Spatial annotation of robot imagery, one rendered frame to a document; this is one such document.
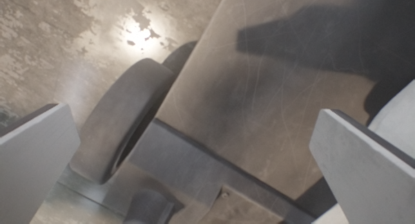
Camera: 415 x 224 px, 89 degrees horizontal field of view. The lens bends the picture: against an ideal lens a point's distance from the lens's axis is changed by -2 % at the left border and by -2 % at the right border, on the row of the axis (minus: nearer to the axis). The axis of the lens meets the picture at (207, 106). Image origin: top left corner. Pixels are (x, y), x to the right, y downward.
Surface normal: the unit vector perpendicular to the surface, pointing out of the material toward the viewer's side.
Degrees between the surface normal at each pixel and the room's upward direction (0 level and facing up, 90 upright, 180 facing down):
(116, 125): 31
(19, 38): 0
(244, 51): 0
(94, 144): 12
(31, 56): 0
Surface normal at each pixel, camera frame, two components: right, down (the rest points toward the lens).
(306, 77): -0.15, 0.41
